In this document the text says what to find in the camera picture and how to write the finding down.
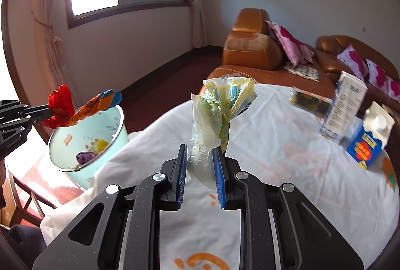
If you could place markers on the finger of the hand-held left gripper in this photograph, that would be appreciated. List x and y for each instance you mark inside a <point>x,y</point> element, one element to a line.
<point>15,124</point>
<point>18,107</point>

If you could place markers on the purple foil wrapper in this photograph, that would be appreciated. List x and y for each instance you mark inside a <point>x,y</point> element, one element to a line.
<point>84,157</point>

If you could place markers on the wooden chair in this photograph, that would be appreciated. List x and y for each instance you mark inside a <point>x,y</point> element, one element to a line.
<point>20,192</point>

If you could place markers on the brown leather chaise lounge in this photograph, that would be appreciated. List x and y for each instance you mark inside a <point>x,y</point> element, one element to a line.
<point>250,45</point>

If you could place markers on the checkered cloth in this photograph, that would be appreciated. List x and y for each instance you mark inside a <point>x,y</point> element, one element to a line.
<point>303,71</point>

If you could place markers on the orange blue snack wrapper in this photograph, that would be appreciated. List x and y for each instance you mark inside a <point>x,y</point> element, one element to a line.
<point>90,109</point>

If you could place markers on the mint green cartoon bin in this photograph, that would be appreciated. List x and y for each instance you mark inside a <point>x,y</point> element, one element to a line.
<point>109,139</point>

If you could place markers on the tall white blue carton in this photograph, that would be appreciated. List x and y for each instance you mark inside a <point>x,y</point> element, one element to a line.
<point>340,110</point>

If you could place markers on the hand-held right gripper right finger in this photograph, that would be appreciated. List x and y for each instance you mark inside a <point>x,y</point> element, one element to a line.
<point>218,176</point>

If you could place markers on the dark snack packet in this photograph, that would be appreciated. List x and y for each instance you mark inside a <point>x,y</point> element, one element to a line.
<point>309,101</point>

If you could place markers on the person's dark clothing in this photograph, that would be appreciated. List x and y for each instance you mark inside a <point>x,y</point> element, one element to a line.
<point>18,245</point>

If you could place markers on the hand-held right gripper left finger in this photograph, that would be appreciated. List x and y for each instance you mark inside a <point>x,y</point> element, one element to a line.
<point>182,176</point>

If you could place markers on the yellow foil wrapper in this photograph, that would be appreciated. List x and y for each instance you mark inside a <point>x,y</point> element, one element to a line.
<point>101,145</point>

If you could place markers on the large beige curtain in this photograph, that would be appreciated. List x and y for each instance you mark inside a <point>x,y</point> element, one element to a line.
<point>50,7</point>

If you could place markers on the pink floral pillow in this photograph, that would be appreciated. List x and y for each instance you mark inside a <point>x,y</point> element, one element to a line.
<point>378,73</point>
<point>290,42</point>
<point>393,84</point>
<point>353,60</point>

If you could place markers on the blue white gable carton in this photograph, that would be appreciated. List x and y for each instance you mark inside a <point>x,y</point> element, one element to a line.
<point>365,145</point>

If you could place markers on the clear yellow-print plastic bag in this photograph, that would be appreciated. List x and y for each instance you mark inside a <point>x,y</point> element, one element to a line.
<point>218,95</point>

